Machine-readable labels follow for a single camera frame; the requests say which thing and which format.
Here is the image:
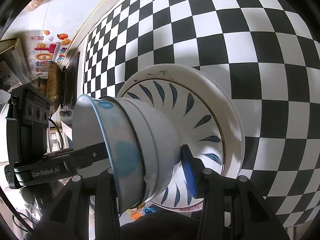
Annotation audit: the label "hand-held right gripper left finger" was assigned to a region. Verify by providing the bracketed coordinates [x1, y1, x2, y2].
[26, 167, 122, 240]

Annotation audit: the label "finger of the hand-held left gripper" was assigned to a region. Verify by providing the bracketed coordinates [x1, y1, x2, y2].
[66, 142, 108, 170]

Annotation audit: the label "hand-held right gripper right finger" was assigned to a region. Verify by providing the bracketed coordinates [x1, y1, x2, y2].
[180, 144, 286, 240]

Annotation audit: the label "white bowl blue pink spots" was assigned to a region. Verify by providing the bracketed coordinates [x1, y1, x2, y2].
[72, 94, 147, 214]

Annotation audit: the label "white bowl pink flower print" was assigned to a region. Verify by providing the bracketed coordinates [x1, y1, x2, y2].
[125, 97, 182, 202]

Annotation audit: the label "white bowl black rim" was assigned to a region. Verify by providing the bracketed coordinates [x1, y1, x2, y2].
[107, 96, 159, 200]

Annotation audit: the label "white plate blue leaf pattern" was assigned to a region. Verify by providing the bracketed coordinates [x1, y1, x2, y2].
[122, 79, 225, 209]

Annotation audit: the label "large white floral plate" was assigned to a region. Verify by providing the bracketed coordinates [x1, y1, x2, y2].
[116, 64, 245, 213]

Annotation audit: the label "worn metal wok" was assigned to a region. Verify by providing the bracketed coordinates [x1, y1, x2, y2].
[37, 61, 63, 110]

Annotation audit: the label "black stove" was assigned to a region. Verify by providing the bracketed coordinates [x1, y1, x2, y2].
[61, 51, 80, 110]

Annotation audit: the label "grey range hood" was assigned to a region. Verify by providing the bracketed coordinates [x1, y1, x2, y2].
[0, 37, 30, 85]

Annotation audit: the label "black white checkered tablecloth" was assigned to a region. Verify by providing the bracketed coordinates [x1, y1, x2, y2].
[82, 0, 320, 227]

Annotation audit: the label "colourful wall stickers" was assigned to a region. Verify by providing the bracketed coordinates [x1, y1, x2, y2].
[27, 30, 69, 77]

